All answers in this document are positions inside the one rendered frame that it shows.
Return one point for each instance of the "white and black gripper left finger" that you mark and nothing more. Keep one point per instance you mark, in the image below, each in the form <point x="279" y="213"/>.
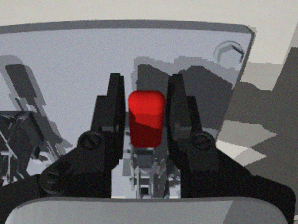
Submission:
<point x="83" y="170"/>

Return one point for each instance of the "grey metal plate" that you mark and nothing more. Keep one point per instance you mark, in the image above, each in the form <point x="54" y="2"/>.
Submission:
<point x="56" y="70"/>

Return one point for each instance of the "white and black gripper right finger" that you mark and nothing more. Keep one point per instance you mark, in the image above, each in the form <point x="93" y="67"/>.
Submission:
<point x="195" y="151"/>

